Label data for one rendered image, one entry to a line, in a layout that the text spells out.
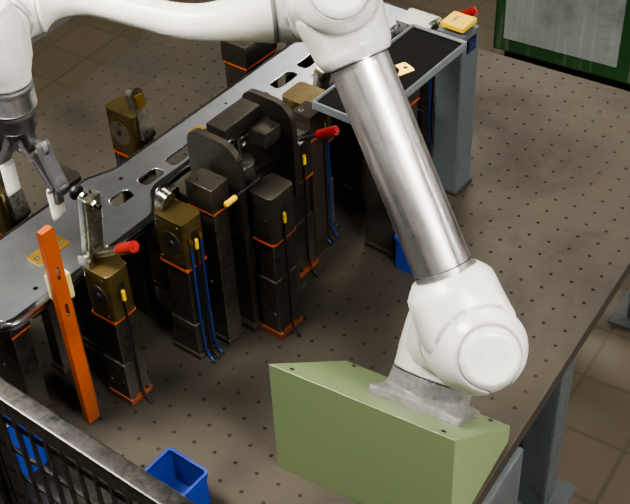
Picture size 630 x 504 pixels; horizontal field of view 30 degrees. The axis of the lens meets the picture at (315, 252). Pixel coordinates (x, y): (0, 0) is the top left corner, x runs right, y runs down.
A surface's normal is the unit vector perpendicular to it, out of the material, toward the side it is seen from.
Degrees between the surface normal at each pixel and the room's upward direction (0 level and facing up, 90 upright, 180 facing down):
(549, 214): 0
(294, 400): 90
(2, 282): 0
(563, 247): 0
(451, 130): 90
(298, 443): 90
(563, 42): 90
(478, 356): 61
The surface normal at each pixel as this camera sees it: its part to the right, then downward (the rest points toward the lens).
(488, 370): 0.14, 0.18
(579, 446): -0.04, -0.75
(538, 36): -0.52, 0.58
